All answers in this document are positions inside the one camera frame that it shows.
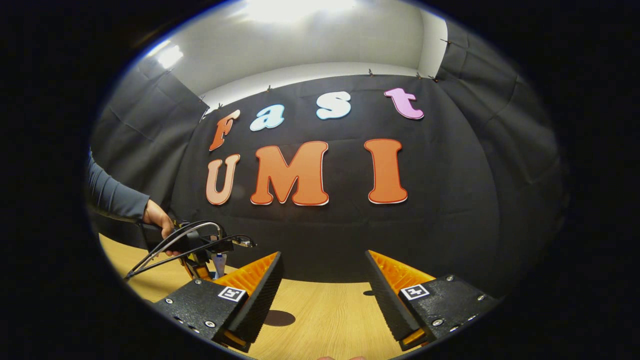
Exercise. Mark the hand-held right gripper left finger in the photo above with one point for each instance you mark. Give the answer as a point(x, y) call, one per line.
point(260, 295)

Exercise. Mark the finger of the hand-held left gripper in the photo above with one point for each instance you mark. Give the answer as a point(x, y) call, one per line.
point(200, 272)

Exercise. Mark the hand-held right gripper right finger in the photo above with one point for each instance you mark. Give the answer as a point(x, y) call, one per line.
point(387, 300)

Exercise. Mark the white toothpaste tube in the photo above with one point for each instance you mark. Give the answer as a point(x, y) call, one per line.
point(219, 262)

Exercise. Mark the dark brown round coaster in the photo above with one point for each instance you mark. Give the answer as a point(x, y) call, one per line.
point(280, 318)

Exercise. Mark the wooden desktop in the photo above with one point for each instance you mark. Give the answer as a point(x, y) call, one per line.
point(325, 320)

